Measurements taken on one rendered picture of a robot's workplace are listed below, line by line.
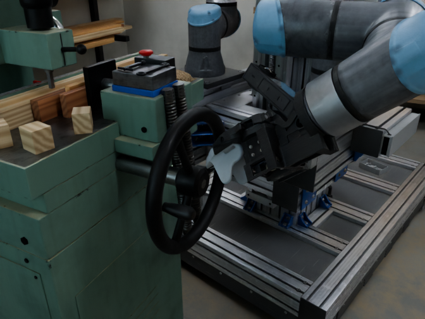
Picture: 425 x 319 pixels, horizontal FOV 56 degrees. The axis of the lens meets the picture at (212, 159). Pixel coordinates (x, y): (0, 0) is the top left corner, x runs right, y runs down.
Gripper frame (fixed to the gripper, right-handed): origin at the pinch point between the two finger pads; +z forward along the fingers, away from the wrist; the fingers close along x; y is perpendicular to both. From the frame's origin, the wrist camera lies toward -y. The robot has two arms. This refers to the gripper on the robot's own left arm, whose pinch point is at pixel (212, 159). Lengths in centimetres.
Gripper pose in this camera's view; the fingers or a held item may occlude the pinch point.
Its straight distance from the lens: 63.4
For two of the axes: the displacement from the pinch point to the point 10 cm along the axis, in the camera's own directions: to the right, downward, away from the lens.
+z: -6.5, 3.9, 6.5
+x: 7.3, 0.6, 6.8
